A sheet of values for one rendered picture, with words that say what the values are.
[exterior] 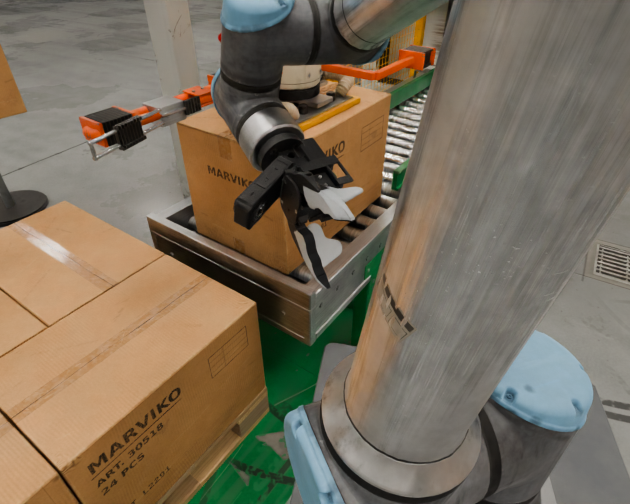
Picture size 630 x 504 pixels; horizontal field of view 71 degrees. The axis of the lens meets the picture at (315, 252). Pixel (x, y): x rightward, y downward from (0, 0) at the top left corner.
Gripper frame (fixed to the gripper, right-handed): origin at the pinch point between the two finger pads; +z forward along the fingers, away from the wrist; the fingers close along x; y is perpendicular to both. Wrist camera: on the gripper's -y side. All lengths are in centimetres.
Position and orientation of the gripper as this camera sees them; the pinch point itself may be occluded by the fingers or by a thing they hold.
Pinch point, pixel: (335, 261)
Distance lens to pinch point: 54.8
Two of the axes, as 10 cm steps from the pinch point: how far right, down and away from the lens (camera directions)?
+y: 8.7, -3.1, 3.9
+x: -1.6, 5.8, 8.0
